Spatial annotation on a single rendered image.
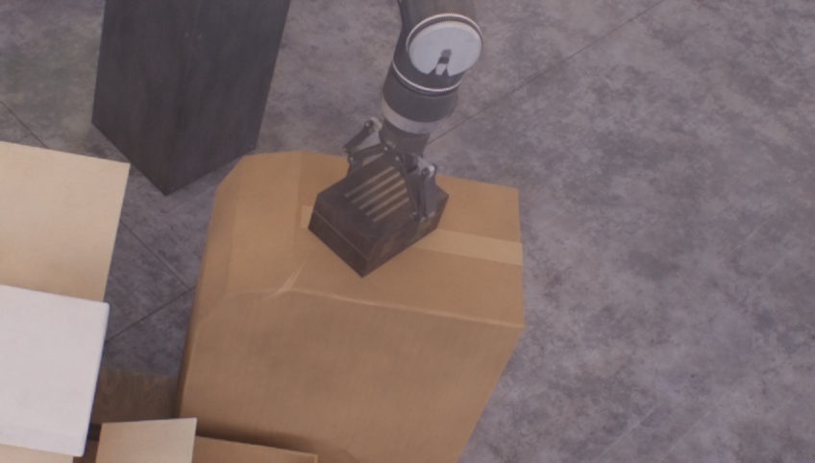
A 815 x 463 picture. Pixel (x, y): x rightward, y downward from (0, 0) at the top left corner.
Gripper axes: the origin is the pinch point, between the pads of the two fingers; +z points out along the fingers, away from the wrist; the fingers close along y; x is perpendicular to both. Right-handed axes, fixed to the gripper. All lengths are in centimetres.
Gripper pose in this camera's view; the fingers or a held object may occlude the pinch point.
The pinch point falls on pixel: (380, 207)
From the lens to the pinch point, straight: 233.5
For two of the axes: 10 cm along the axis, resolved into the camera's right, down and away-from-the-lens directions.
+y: 7.1, 6.2, -3.4
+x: 6.7, -4.3, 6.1
